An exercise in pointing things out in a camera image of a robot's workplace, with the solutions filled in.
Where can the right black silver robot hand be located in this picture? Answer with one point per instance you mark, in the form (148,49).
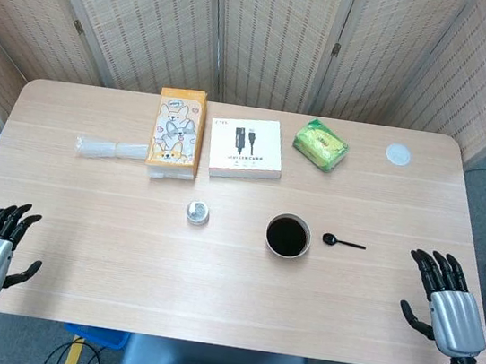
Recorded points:
(456,320)

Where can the small black spoon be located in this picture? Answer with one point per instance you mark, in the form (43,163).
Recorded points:
(330,238)

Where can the cup of dark coffee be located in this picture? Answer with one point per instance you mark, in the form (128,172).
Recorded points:
(288,236)

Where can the white round lid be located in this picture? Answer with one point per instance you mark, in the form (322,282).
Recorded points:
(399,154)

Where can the green tissue pack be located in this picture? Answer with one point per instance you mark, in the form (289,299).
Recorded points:
(320,145)

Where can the small round tin can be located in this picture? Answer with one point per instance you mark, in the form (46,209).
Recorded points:
(197,213)

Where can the orange corgi tissue pack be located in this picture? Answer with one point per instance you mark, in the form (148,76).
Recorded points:
(176,136)

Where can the woven folding screen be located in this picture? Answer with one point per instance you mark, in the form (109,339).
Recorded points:
(268,36)

